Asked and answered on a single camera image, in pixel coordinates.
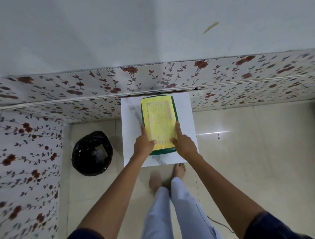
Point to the person's right hand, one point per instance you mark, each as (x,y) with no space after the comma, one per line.
(185,149)

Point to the person's left hand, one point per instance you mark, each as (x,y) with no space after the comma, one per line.
(141,147)

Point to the person's right thumb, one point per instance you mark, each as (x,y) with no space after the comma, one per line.
(174,141)

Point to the person's left thumb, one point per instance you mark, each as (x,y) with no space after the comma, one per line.
(152,143)

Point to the yellow printed paper sheet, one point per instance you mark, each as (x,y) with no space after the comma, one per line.
(158,123)

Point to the green plastic tray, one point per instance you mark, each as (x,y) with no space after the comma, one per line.
(174,108)

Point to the person's right forearm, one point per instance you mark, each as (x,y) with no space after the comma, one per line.
(221,194)

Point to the person's left forearm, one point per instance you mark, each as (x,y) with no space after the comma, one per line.
(115,194)

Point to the person's right foot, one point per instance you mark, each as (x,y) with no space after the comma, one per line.
(179,171)

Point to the person's foot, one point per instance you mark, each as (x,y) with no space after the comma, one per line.
(155,181)
(179,171)

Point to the person's left foot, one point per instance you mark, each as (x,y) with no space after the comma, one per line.
(155,181)

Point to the black bin with bag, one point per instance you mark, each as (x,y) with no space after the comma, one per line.
(91,154)

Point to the light blue trousers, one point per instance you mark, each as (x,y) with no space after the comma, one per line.
(169,214)

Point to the dark blue left sleeve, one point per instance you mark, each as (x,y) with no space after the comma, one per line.
(85,234)

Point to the dark blue sleeve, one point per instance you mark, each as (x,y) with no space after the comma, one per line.
(273,226)
(85,234)

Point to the dark blue right sleeve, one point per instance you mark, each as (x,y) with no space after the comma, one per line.
(273,226)

